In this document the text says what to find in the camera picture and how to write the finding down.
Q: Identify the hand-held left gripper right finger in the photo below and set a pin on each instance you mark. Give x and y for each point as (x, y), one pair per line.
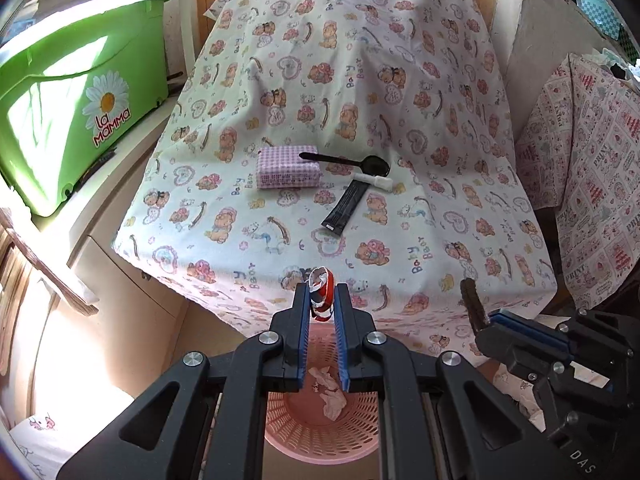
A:
(341, 340)

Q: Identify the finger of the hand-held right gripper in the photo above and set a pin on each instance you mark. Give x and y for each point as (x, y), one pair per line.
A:
(530, 329)
(510, 347)

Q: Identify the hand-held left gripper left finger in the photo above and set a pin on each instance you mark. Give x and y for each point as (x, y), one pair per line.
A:
(301, 340)

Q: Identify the small white tissue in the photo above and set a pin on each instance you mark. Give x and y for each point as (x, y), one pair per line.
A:
(320, 376)

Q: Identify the red and white wrapper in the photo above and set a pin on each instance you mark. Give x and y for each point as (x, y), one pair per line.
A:
(325, 280)

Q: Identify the large white tissue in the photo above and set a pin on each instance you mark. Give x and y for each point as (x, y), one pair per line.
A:
(334, 404)

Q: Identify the pink plastic mesh basket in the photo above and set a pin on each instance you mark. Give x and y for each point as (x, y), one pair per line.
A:
(320, 440)

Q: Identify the black sachet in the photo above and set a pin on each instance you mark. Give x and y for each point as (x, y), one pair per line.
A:
(345, 207)

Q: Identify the white tube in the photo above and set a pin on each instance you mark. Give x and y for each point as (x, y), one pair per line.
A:
(372, 180)

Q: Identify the pink patchwork print cloth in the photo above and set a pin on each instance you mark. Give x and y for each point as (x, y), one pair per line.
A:
(590, 170)

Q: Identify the pink checkered tissue pack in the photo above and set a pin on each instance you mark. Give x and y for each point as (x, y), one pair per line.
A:
(285, 170)

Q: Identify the black plastic spoon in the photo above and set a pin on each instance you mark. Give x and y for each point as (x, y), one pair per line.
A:
(375, 165)

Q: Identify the cream cabinet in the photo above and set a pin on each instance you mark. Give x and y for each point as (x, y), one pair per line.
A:
(125, 285)

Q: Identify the bear print cloth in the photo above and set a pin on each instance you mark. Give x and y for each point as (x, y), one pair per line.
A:
(350, 85)

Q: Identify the white printed fabric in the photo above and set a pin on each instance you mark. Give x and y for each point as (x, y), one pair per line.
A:
(35, 425)

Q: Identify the white rough pillar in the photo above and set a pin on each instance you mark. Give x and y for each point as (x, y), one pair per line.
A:
(540, 45)

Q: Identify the blue checkered cloth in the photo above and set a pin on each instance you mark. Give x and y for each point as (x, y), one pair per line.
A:
(600, 15)

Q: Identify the green plastic tub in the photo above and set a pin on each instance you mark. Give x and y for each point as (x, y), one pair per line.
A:
(50, 110)

